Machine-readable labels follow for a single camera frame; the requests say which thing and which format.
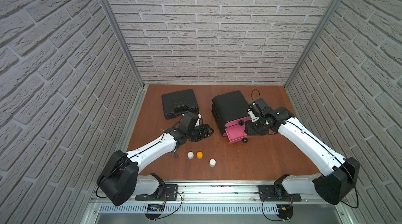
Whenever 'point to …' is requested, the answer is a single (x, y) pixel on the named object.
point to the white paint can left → (190, 155)
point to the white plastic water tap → (197, 123)
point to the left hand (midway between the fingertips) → (208, 127)
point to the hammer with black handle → (173, 154)
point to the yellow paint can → (199, 155)
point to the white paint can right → (212, 163)
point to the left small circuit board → (154, 207)
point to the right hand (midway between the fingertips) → (250, 130)
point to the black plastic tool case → (176, 104)
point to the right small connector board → (285, 211)
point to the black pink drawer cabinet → (230, 112)
